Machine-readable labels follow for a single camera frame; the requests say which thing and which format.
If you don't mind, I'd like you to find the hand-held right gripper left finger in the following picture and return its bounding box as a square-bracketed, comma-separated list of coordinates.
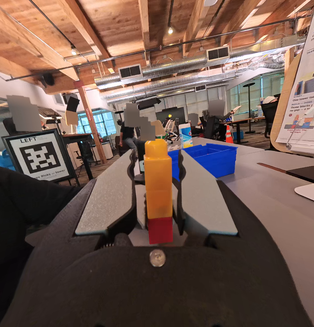
[74, 148, 138, 238]

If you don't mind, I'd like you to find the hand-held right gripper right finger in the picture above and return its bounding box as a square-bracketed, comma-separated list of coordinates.
[175, 149, 238, 242]

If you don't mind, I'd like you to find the large black display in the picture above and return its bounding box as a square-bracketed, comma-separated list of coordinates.
[156, 106, 186, 126]

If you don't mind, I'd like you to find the black standing desk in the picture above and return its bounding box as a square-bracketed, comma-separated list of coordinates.
[60, 133, 97, 180]

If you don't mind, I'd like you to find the blue plastic bin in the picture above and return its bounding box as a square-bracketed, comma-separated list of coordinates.
[167, 143, 238, 180]

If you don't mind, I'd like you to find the black office chair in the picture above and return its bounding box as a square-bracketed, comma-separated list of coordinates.
[260, 100, 280, 138]

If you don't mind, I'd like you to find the yellow mega block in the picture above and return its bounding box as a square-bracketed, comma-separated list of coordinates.
[145, 184, 174, 219]
[144, 139, 172, 187]

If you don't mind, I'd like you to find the wooden document stand white base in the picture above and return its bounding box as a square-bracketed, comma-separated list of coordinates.
[270, 0, 314, 205]

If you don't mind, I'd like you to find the laminated instruction sheet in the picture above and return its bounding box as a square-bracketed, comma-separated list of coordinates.
[276, 15, 314, 149]

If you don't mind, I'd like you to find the framed marker sign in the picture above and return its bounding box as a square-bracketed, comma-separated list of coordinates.
[2, 129, 78, 183]

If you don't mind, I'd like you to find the person's left forearm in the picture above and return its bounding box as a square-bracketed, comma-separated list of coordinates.
[0, 165, 82, 256]

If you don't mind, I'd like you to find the blue white wipes canister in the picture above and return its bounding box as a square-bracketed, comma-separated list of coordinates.
[179, 124, 193, 149]

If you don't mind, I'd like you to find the red mega block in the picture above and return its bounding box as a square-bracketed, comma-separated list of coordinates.
[148, 217, 175, 245]

